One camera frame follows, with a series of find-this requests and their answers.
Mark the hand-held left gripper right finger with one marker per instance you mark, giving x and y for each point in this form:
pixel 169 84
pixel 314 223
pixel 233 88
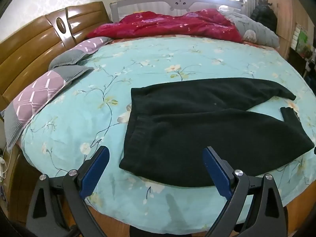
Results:
pixel 217 170

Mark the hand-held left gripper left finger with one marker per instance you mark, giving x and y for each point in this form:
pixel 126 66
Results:
pixel 95 170

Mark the black pants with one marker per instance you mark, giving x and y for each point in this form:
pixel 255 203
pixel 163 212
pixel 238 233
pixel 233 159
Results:
pixel 185 133

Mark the light blue floral bedsheet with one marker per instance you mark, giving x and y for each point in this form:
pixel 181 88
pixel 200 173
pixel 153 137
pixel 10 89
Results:
pixel 98 118

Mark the wooden bedside cabinet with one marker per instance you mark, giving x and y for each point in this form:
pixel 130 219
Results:
pixel 17 177

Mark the purple and grey pillow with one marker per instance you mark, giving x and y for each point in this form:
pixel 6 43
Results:
pixel 81 49
pixel 42 91

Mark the wooden headboard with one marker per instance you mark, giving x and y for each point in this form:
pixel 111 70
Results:
pixel 29 47

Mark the grey blanket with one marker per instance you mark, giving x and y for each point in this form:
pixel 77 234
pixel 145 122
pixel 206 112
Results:
pixel 259 32

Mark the red patterned quilt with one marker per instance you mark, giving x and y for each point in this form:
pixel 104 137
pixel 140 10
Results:
pixel 172 24

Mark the stack of colourful boxes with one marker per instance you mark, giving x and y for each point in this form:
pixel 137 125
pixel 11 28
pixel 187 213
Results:
pixel 300 38

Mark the black backpack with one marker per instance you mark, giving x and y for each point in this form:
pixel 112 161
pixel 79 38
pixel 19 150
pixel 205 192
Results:
pixel 264 17

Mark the wooden wardrobe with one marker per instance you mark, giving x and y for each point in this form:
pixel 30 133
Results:
pixel 286 9

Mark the grey bed guard rail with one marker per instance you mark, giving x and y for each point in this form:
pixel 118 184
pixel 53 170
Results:
pixel 180 1

